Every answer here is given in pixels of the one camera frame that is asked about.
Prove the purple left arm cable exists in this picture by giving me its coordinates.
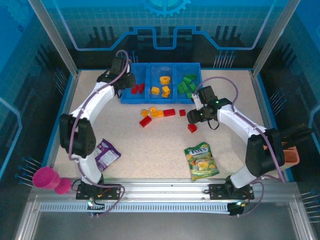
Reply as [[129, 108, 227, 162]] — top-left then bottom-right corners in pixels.
[[67, 49, 131, 217]]

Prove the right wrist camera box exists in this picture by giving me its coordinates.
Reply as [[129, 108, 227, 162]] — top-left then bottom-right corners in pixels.
[[191, 92, 202, 111]]

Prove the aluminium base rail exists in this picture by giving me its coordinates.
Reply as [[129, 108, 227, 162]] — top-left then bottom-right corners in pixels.
[[29, 177, 301, 203]]

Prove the aluminium frame post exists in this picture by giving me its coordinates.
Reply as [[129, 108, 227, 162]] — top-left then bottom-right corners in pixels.
[[250, 0, 301, 78], [27, 0, 81, 77]]

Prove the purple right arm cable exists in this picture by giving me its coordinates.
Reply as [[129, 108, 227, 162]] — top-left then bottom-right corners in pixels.
[[196, 76, 287, 218]]

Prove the black LED controller box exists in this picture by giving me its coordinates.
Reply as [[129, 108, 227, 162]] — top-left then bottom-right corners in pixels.
[[228, 199, 247, 217], [86, 197, 106, 218]]

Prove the magenta foam dumbbell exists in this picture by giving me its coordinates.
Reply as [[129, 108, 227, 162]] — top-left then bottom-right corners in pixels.
[[32, 166, 73, 196]]

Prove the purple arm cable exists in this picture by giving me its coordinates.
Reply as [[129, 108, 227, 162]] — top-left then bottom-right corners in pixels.
[[196, 76, 287, 218], [67, 49, 131, 217]]

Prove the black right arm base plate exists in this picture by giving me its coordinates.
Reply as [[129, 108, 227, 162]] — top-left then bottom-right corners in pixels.
[[208, 183, 255, 201]]

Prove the blue three-compartment plastic bin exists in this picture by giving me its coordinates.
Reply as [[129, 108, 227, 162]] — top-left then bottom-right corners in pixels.
[[119, 62, 203, 105]]

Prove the black knife handle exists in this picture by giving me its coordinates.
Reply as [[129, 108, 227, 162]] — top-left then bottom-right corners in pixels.
[[283, 128, 313, 143], [283, 136, 311, 150], [283, 123, 307, 137]]

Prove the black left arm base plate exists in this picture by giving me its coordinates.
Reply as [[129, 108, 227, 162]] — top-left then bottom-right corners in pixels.
[[75, 183, 123, 201]]

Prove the white slotted cable duct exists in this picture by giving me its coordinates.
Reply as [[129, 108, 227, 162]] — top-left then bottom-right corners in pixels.
[[39, 201, 232, 213]]

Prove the purple snack bag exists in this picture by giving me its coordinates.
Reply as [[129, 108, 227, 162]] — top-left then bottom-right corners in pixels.
[[93, 138, 122, 173]]

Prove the green Fox's candy bag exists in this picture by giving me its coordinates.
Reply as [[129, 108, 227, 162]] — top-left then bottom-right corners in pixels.
[[184, 141, 220, 181]]

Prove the beige and orange knife block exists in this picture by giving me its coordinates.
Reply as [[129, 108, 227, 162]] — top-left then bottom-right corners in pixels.
[[281, 142, 300, 166]]

